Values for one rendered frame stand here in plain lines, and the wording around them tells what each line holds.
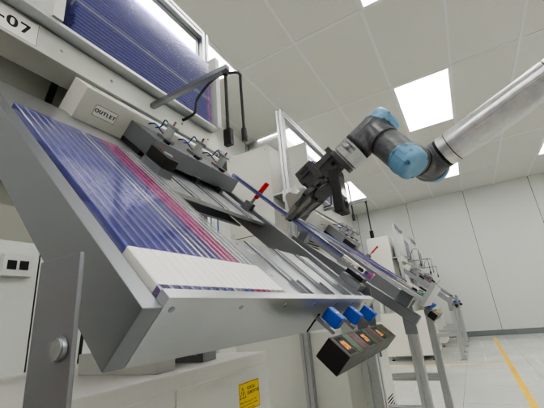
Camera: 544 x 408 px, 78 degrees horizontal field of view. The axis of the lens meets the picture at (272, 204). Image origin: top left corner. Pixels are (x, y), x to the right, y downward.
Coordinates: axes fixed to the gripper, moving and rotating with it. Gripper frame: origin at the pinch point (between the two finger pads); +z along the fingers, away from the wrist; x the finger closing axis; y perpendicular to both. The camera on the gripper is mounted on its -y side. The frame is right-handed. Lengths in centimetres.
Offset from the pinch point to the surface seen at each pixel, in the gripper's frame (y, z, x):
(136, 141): 31.9, 13.0, 28.0
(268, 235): 5.5, 11.0, -8.1
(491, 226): 45, -152, -749
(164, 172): 16.7, 10.2, 28.0
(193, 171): 25.4, 10.9, 12.7
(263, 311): -27.3, -0.1, 41.5
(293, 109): 224, -25, -239
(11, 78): 58, 23, 48
